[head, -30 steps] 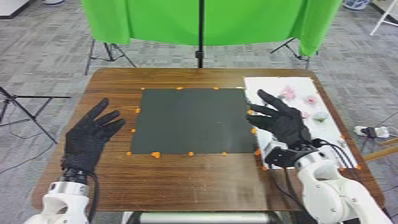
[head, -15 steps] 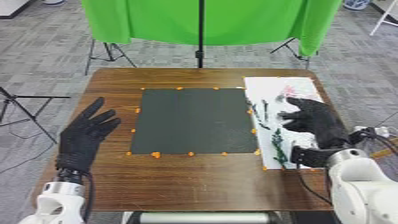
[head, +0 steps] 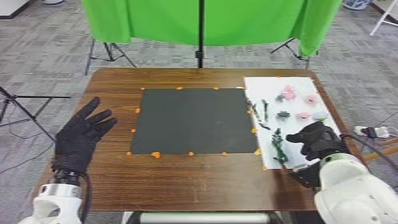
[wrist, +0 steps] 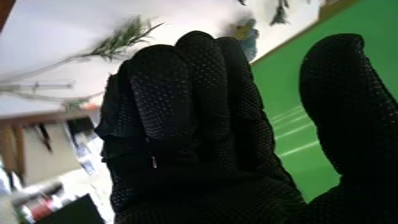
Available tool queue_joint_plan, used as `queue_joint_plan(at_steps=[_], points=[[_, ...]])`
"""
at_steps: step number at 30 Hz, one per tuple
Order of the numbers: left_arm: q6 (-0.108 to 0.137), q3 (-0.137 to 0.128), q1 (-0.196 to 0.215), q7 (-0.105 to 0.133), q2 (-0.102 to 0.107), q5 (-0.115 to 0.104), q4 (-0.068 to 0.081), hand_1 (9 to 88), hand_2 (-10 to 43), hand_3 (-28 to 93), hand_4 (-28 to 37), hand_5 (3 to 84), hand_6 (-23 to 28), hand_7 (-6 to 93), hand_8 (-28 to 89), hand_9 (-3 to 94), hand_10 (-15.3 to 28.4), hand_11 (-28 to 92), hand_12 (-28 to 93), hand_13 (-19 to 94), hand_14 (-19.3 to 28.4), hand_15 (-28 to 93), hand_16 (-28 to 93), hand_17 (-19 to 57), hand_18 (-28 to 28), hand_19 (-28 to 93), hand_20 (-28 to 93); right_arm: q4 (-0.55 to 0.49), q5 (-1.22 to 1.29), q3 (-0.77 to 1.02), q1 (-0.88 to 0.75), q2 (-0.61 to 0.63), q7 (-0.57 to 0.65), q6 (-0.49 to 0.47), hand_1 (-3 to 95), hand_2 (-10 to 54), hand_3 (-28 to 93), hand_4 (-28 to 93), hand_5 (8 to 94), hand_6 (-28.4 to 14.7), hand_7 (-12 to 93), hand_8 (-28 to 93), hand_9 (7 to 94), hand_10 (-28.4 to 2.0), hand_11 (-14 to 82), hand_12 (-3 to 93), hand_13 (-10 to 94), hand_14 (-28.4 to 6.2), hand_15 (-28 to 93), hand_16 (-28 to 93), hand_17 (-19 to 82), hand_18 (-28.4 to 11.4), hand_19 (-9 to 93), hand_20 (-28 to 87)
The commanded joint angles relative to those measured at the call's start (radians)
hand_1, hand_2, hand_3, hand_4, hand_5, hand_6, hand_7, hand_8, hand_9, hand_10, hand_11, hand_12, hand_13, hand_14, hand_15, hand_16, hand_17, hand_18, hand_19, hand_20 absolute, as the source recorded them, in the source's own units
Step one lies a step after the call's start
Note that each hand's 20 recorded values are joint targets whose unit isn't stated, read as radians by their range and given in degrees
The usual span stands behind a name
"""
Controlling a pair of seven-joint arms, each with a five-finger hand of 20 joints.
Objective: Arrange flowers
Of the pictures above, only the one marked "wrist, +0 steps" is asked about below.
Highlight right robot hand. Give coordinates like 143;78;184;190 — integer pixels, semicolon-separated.
92;30;398;224

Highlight dark green sprig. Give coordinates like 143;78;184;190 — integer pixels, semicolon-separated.
268;0;293;27

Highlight white sheet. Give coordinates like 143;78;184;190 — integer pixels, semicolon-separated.
0;0;326;118

